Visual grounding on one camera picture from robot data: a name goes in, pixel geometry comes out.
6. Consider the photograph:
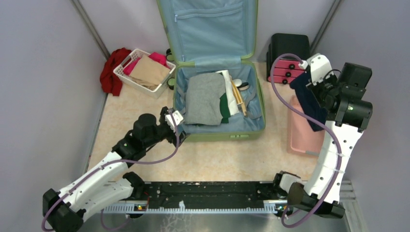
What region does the aluminium frame rail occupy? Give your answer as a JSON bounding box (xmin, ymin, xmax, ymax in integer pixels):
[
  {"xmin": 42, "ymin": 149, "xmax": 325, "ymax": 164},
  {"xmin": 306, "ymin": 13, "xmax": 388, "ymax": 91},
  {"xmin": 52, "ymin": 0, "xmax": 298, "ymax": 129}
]
[{"xmin": 102, "ymin": 181, "xmax": 357, "ymax": 215}]

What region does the dark green folded garment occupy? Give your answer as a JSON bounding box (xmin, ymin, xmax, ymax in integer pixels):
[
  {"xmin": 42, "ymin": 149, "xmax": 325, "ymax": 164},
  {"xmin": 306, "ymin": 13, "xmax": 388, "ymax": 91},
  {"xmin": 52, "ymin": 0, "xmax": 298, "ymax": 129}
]
[{"xmin": 220, "ymin": 93, "xmax": 231, "ymax": 124}]

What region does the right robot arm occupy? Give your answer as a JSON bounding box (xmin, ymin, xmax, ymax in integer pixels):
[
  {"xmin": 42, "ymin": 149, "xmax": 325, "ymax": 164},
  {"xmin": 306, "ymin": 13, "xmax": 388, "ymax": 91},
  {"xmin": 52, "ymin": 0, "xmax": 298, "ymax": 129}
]
[{"xmin": 272, "ymin": 62, "xmax": 373, "ymax": 218}]

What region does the pink folded cloth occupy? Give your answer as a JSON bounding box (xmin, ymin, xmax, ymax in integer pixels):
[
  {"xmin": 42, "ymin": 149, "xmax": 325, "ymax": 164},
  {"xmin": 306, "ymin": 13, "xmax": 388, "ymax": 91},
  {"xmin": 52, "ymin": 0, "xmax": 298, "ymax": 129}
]
[{"xmin": 123, "ymin": 52, "xmax": 169, "ymax": 75}]

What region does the navy blue garment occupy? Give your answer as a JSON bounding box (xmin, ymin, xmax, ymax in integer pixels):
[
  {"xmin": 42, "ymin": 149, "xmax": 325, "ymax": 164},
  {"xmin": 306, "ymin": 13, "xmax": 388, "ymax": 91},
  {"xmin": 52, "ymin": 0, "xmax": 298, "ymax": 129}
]
[{"xmin": 290, "ymin": 72, "xmax": 327, "ymax": 124}]

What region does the white plastic basket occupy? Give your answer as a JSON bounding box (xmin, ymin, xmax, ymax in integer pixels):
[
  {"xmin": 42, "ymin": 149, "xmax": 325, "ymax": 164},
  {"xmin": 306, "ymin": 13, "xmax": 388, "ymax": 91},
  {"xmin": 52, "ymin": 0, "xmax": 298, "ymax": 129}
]
[{"xmin": 114, "ymin": 49, "xmax": 176, "ymax": 99}]

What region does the pink plastic basket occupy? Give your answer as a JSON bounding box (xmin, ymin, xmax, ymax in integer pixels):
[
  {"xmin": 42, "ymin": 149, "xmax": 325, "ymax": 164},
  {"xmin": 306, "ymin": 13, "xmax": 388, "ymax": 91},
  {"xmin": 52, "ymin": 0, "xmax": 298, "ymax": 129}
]
[{"xmin": 287, "ymin": 109, "xmax": 325, "ymax": 157}]

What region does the green hard-shell suitcase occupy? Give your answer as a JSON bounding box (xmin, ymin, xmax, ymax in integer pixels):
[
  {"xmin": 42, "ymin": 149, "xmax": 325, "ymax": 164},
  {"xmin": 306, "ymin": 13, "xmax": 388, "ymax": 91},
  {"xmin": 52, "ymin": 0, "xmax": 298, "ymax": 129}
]
[{"xmin": 157, "ymin": 0, "xmax": 266, "ymax": 142}]

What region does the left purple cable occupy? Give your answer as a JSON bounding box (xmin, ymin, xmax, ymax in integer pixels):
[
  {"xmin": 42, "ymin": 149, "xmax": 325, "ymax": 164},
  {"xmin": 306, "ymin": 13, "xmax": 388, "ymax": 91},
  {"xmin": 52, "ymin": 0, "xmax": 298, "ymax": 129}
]
[{"xmin": 41, "ymin": 109, "xmax": 181, "ymax": 232}]

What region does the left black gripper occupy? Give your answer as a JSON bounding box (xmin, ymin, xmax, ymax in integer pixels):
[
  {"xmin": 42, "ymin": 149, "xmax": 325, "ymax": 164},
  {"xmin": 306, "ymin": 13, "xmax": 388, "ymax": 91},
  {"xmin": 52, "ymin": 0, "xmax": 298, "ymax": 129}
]
[{"xmin": 144, "ymin": 107, "xmax": 190, "ymax": 148}]

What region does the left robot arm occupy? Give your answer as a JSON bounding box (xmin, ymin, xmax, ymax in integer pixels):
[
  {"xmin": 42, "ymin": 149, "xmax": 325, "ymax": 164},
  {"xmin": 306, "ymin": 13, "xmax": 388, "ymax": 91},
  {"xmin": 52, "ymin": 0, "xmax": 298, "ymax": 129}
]
[{"xmin": 41, "ymin": 107, "xmax": 186, "ymax": 232}]

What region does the tan folded cloth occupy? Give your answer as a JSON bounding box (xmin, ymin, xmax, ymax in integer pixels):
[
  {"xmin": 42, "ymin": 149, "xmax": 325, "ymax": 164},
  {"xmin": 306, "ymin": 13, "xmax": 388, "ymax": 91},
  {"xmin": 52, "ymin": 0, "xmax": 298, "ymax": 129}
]
[{"xmin": 129, "ymin": 55, "xmax": 170, "ymax": 90}]

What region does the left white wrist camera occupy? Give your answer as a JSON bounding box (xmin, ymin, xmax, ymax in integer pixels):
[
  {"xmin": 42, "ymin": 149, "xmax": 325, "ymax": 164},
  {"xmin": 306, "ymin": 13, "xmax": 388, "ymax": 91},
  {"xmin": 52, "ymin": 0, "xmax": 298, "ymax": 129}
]
[{"xmin": 165, "ymin": 111, "xmax": 184, "ymax": 132}]

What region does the grey garment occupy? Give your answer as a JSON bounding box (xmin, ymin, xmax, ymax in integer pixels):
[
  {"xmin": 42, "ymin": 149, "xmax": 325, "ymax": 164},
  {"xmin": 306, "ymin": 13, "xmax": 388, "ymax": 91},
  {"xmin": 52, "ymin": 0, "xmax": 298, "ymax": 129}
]
[{"xmin": 185, "ymin": 72, "xmax": 226, "ymax": 126}]

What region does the wooden stick bundle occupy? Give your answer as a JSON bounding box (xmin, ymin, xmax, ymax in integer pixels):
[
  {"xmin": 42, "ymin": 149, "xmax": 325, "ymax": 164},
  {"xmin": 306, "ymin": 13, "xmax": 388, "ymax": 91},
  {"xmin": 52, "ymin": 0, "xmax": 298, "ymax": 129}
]
[{"xmin": 231, "ymin": 79, "xmax": 248, "ymax": 117}]

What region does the red cloth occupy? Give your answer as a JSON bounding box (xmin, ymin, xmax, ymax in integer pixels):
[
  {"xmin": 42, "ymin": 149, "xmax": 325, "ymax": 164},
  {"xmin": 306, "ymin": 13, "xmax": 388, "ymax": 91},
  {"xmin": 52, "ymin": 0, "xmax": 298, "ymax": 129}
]
[{"xmin": 100, "ymin": 47, "xmax": 131, "ymax": 96}]

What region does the round white black item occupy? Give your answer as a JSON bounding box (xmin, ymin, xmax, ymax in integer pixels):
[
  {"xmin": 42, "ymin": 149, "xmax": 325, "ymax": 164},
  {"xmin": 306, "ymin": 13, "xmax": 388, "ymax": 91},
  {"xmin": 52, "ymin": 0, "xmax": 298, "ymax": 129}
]
[{"xmin": 233, "ymin": 79, "xmax": 250, "ymax": 91}]

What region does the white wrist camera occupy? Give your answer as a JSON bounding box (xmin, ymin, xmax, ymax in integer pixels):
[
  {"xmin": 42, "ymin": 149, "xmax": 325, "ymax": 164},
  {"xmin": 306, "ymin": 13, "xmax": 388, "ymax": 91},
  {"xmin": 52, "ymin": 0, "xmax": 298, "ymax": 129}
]
[
  {"xmin": 299, "ymin": 53, "xmax": 334, "ymax": 86},
  {"xmin": 165, "ymin": 111, "xmax": 184, "ymax": 132}
]

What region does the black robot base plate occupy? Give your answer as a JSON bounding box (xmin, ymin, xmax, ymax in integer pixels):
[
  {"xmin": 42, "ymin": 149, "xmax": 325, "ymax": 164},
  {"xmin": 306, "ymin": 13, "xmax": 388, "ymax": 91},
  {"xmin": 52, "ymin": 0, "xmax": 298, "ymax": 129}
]
[{"xmin": 137, "ymin": 181, "xmax": 287, "ymax": 213}]

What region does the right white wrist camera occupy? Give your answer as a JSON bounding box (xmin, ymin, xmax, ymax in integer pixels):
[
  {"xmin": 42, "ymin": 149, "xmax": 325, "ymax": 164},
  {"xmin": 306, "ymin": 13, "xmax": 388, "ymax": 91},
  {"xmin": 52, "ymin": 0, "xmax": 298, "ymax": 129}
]
[{"xmin": 299, "ymin": 53, "xmax": 334, "ymax": 86}]

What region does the black pink drawer cabinet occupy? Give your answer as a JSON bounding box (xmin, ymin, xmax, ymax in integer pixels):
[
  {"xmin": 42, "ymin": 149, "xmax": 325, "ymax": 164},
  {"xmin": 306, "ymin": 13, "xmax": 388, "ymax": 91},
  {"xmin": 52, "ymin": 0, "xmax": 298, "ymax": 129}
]
[{"xmin": 265, "ymin": 33, "xmax": 310, "ymax": 85}]

